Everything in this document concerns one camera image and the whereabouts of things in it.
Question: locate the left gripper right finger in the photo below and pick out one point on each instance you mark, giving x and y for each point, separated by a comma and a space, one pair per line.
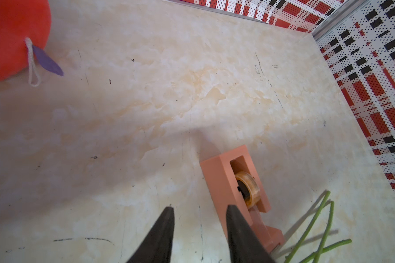
244, 246

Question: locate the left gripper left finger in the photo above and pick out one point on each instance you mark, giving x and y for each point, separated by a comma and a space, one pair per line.
157, 245

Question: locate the clear tape roll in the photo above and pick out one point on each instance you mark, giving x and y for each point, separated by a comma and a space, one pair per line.
249, 189

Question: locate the pink tape dispenser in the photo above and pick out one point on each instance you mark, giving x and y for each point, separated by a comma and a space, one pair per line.
219, 173

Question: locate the red whale plush toy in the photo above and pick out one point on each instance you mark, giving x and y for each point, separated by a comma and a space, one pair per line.
24, 31

